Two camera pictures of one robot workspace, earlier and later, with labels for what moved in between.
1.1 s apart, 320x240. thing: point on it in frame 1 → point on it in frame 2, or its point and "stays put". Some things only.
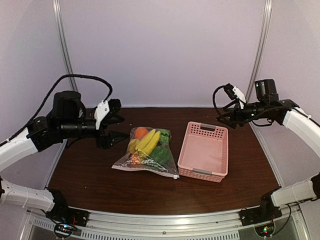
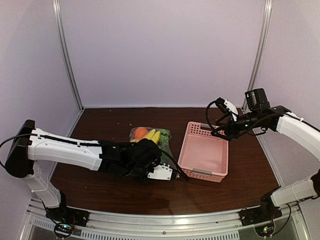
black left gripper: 106,140 → 138,180
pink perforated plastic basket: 204,152 stays put
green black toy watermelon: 165,136 stays put
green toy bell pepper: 162,155 stays put
